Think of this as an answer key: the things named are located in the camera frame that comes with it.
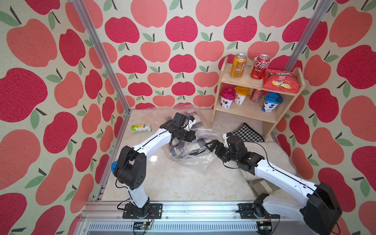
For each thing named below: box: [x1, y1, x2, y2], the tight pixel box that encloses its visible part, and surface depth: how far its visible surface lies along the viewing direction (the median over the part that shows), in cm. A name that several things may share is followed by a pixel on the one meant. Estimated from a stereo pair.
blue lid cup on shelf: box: [261, 92, 283, 113], surface depth 87 cm
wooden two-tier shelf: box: [210, 56, 306, 140], surface depth 90 cm
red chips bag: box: [262, 68, 300, 94], surface depth 72 cm
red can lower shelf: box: [250, 88, 262, 103], surface depth 95 cm
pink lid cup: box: [219, 87, 236, 110], surface depth 90 cm
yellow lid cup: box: [234, 85, 251, 106], surface depth 91 cm
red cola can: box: [250, 53, 271, 80], surface depth 72 cm
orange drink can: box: [230, 52, 248, 79], surface depth 73 cm
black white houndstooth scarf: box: [231, 122, 265, 143], surface depth 103 cm
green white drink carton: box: [130, 123, 152, 134], surface depth 107 cm
